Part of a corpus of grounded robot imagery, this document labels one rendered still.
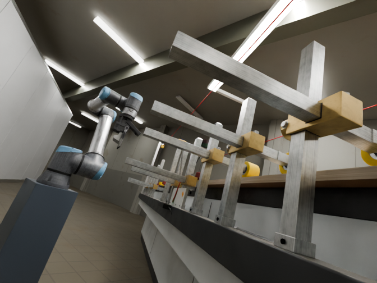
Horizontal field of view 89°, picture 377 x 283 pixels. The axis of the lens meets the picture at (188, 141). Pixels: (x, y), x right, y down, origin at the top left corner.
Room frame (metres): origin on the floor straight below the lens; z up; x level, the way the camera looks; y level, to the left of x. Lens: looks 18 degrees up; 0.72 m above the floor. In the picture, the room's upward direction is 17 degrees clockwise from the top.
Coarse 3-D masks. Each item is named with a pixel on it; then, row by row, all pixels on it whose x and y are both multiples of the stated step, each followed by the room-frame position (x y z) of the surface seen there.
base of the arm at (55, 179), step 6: (48, 168) 1.31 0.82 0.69; (42, 174) 1.31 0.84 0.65; (48, 174) 1.30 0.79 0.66; (54, 174) 1.30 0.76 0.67; (60, 174) 1.32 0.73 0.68; (66, 174) 1.35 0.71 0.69; (36, 180) 1.31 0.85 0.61; (42, 180) 1.28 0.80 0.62; (48, 180) 1.30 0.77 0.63; (54, 180) 1.30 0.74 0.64; (60, 180) 1.32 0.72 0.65; (66, 180) 1.36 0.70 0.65; (54, 186) 1.30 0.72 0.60; (60, 186) 1.32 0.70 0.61; (66, 186) 1.36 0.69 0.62
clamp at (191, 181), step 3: (186, 177) 1.02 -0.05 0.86; (189, 177) 0.99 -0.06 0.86; (192, 177) 0.99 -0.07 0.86; (195, 177) 1.00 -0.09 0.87; (186, 180) 1.00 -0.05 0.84; (189, 180) 0.99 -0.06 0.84; (192, 180) 0.99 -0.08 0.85; (195, 180) 1.00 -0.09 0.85; (183, 183) 1.04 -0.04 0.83; (186, 183) 0.99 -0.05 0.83; (189, 183) 0.99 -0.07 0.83; (192, 183) 0.99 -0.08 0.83; (195, 183) 1.00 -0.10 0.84; (189, 186) 1.07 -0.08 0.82; (192, 186) 1.01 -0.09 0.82
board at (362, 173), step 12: (348, 168) 0.40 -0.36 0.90; (360, 168) 0.37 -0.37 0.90; (372, 168) 0.35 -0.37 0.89; (216, 180) 1.06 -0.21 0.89; (252, 180) 0.74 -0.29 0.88; (264, 180) 0.67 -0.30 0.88; (276, 180) 0.61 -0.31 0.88; (324, 180) 0.45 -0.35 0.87; (336, 180) 0.42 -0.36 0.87; (348, 180) 0.40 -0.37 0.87; (360, 180) 0.38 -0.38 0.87; (372, 180) 0.36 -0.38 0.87
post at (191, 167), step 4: (196, 140) 1.06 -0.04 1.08; (200, 140) 1.07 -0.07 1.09; (196, 144) 1.06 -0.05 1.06; (200, 144) 1.07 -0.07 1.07; (192, 156) 1.06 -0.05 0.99; (196, 156) 1.07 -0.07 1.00; (192, 160) 1.06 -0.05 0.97; (196, 160) 1.07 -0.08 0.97; (188, 164) 1.08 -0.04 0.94; (192, 164) 1.06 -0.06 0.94; (188, 168) 1.06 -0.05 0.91; (192, 168) 1.07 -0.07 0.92; (188, 172) 1.06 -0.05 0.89; (192, 172) 1.07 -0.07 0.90; (188, 188) 1.07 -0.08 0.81; (184, 200) 1.07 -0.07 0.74; (184, 204) 1.07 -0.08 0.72
